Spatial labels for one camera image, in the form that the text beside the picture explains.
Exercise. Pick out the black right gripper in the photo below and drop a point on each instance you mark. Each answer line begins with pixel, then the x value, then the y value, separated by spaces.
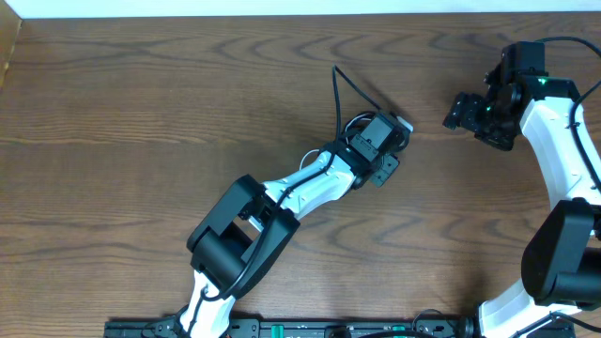
pixel 464 113

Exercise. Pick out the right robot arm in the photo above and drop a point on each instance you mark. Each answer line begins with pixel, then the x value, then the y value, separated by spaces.
pixel 560 271

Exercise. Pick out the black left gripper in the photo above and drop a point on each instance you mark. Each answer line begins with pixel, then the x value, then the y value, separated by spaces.
pixel 385 170

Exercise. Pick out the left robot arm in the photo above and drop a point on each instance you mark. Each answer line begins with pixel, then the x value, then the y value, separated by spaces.
pixel 243 235

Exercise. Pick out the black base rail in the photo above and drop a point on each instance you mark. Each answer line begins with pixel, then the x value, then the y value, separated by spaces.
pixel 257 328

